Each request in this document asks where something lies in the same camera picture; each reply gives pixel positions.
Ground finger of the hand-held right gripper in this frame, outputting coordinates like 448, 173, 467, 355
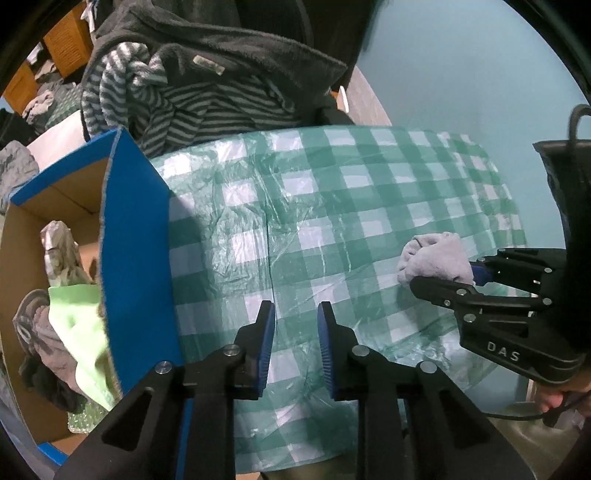
410, 276, 548, 324
471, 248, 568, 298

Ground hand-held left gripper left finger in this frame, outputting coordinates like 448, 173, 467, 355
54, 300, 277, 480

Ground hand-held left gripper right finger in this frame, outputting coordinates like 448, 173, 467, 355
317, 301, 536, 480

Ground light grey cloth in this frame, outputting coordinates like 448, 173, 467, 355
397, 232, 476, 288

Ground blue cardboard box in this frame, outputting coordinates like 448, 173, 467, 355
0, 128, 185, 457

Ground light green cloth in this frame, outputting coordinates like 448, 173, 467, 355
47, 284, 116, 411

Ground black sock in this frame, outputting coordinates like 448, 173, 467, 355
18, 357, 86, 414

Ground grey fleece mitten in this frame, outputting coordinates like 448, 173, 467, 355
13, 290, 77, 385

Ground white grey patterned cloth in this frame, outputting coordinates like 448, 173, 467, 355
39, 220, 92, 289

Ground person's right hand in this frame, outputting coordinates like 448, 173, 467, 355
536, 374, 591, 415

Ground green checkered plastic tablecloth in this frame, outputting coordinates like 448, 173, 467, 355
150, 124, 529, 474

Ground beige panel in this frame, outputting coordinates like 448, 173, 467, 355
344, 65, 393, 126

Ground grey striped sweater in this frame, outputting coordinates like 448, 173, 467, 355
81, 41, 324, 158

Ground dark cloth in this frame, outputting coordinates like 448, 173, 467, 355
295, 0, 376, 75

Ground dark grey fleece blanket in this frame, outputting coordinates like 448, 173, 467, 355
90, 0, 349, 125

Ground grey clothes pile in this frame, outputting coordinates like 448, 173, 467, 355
23, 88, 58, 124

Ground wooden dresser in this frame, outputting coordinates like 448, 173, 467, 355
2, 0, 95, 112

